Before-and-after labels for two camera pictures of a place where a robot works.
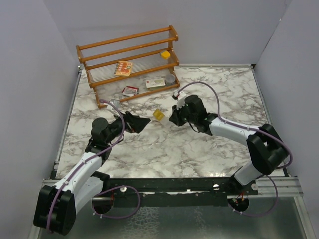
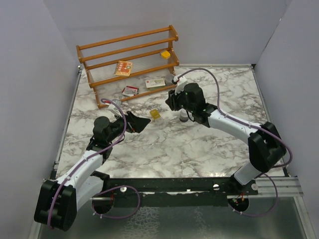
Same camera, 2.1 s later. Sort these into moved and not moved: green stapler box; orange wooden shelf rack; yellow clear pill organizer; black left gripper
Moved: yellow clear pill organizer
Not moved: green stapler box; orange wooden shelf rack; black left gripper
